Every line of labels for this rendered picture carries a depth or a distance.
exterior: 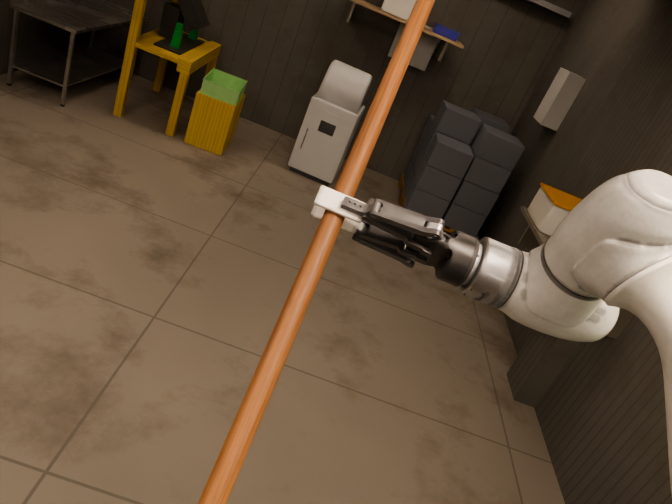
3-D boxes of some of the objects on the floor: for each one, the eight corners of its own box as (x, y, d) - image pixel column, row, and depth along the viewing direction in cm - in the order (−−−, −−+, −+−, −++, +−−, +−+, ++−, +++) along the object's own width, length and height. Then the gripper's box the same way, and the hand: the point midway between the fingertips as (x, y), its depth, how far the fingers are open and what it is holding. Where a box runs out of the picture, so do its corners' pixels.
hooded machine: (329, 189, 633) (372, 81, 577) (284, 170, 633) (323, 60, 577) (338, 172, 692) (378, 73, 636) (298, 155, 691) (334, 54, 635)
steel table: (135, 79, 707) (149, 10, 669) (64, 108, 555) (77, 21, 517) (86, 60, 701) (98, -11, 663) (1, 83, 550) (10, -7, 512)
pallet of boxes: (469, 250, 634) (526, 148, 578) (398, 221, 627) (449, 116, 571) (458, 207, 748) (504, 119, 692) (397, 183, 741) (440, 92, 685)
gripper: (487, 267, 71) (313, 196, 71) (443, 302, 86) (299, 243, 86) (500, 218, 74) (333, 150, 74) (456, 260, 89) (317, 203, 89)
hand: (337, 209), depth 80 cm, fingers closed on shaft, 3 cm apart
